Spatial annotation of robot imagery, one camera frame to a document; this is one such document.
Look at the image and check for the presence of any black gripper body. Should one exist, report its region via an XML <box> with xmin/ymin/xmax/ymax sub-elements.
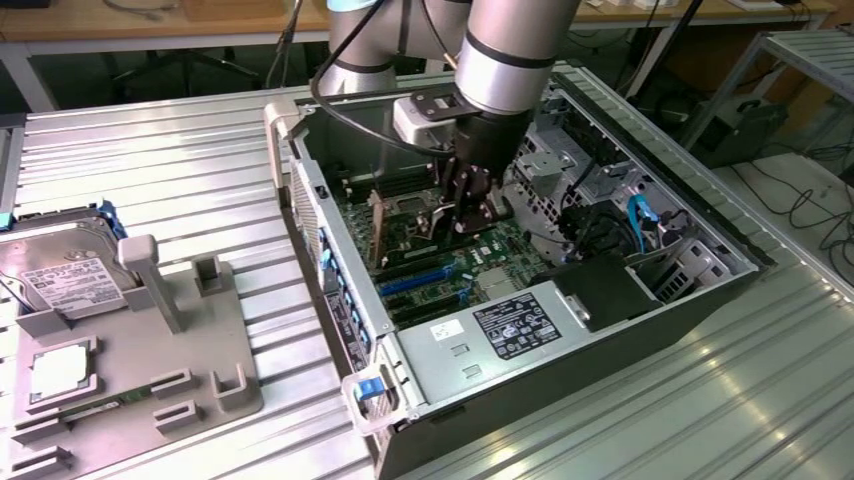
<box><xmin>452</xmin><ymin>109</ymin><xmax>537</xmax><ymax>175</ymax></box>

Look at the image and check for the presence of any CPU socket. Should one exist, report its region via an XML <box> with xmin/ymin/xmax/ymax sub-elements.
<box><xmin>393</xmin><ymin>195</ymin><xmax>436</xmax><ymax>218</ymax></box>

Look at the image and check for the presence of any silver disk bay cage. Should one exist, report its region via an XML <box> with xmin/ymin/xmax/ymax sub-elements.
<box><xmin>513</xmin><ymin>79</ymin><xmax>644</xmax><ymax>214</ymax></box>

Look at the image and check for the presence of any green motherboard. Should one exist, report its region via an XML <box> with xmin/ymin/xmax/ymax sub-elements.
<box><xmin>337</xmin><ymin>164</ymin><xmax>557</xmax><ymax>331</ymax></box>

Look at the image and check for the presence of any silver chipset heatsink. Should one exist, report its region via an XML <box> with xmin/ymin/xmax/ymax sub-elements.
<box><xmin>474</xmin><ymin>271</ymin><xmax>528</xmax><ymax>302</ymax></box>

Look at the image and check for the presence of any blue expansion slot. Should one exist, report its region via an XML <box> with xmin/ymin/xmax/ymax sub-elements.
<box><xmin>378</xmin><ymin>266</ymin><xmax>452</xmax><ymax>297</ymax></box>

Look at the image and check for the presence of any black plastic air shroud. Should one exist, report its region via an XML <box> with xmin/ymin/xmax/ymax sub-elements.
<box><xmin>552</xmin><ymin>253</ymin><xmax>666</xmax><ymax>334</ymax></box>

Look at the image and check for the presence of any grey power supply unit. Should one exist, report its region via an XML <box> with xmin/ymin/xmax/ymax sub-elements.
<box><xmin>396</xmin><ymin>279</ymin><xmax>593</xmax><ymax>407</ymax></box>

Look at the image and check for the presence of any black stand pole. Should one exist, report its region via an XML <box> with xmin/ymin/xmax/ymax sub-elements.
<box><xmin>266</xmin><ymin>0</ymin><xmax>304</xmax><ymax>89</ymax></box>

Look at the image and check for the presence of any black equipment case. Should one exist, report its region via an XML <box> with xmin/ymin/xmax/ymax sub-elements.
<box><xmin>693</xmin><ymin>98</ymin><xmax>791</xmax><ymax>169</ymax></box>

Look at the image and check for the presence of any black open PC case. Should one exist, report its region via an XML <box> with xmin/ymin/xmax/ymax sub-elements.
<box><xmin>263</xmin><ymin>74</ymin><xmax>780</xmax><ymax>480</ymax></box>

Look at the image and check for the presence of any blue case latch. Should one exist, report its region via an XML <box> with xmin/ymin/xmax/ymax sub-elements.
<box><xmin>356</xmin><ymin>379</ymin><xmax>390</xmax><ymax>403</ymax></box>

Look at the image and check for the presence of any black chair base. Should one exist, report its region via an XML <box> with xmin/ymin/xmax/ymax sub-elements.
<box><xmin>110</xmin><ymin>46</ymin><xmax>263</xmax><ymax>85</ymax></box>

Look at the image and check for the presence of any grey parts rack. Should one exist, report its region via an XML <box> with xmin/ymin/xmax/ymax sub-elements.
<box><xmin>0</xmin><ymin>234</ymin><xmax>270</xmax><ymax>477</ymax></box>

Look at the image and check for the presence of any grey metal slat shelf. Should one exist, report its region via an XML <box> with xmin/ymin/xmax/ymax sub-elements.
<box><xmin>693</xmin><ymin>27</ymin><xmax>854</xmax><ymax>151</ymax></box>

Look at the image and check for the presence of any blue hard disk carrier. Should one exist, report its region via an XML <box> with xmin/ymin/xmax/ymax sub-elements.
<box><xmin>0</xmin><ymin>199</ymin><xmax>130</xmax><ymax>242</ymax></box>

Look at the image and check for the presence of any silver hard disk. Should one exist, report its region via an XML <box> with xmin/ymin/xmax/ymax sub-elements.
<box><xmin>0</xmin><ymin>209</ymin><xmax>133</xmax><ymax>321</ymax></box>

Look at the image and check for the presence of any green RAM stick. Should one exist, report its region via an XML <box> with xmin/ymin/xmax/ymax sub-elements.
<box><xmin>63</xmin><ymin>388</ymin><xmax>153</xmax><ymax>419</ymax></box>

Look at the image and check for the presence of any silver CPU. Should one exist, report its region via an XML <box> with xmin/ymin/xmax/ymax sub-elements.
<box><xmin>29</xmin><ymin>344</ymin><xmax>93</xmax><ymax>399</ymax></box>

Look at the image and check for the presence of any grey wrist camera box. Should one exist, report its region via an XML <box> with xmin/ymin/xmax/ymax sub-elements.
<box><xmin>392</xmin><ymin>88</ymin><xmax>482</xmax><ymax>157</ymax></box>

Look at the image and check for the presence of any black wire bundle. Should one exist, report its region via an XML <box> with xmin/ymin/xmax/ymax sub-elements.
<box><xmin>558</xmin><ymin>208</ymin><xmax>644</xmax><ymax>263</ymax></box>

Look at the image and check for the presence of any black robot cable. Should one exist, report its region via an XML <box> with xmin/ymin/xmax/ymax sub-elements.
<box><xmin>310</xmin><ymin>0</ymin><xmax>450</xmax><ymax>154</ymax></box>

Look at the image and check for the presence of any blue SATA wire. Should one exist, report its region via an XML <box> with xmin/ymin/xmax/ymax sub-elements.
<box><xmin>626</xmin><ymin>193</ymin><xmax>653</xmax><ymax>257</ymax></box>

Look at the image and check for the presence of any wooden desk with white frame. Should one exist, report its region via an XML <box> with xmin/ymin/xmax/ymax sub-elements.
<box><xmin>0</xmin><ymin>0</ymin><xmax>829</xmax><ymax>112</ymax></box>

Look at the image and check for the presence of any black floor cable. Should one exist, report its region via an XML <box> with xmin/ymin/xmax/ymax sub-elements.
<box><xmin>727</xmin><ymin>144</ymin><xmax>854</xmax><ymax>262</ymax></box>

